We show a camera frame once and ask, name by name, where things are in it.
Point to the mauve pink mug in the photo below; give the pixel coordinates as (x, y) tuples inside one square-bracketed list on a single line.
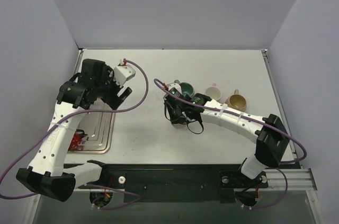
[(179, 125)]

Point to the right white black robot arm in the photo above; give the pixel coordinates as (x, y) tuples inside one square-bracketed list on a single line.
[(268, 134)]

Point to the white mug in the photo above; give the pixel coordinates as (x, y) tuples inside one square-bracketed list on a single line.
[(213, 92)]

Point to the red mug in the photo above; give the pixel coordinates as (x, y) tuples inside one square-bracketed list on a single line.
[(78, 140)]

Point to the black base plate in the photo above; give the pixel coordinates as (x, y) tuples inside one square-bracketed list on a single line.
[(177, 183)]

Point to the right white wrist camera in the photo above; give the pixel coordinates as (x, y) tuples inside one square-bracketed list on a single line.
[(175, 89)]

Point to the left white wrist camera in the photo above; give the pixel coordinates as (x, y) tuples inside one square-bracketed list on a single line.
[(123, 73)]

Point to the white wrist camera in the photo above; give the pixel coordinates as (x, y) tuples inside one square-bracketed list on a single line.
[(175, 89), (123, 73)]

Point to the green glazed mug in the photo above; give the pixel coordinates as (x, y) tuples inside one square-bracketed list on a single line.
[(186, 88)]

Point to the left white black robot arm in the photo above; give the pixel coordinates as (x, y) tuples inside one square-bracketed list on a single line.
[(45, 174)]

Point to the metal tray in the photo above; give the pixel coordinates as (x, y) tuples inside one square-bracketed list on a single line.
[(99, 127)]

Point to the tan yellow mug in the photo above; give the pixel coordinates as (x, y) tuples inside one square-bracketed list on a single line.
[(237, 101)]

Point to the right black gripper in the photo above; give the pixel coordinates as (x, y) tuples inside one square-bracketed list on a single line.
[(172, 110)]

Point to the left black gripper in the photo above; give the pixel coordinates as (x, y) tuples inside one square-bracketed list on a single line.
[(115, 95)]

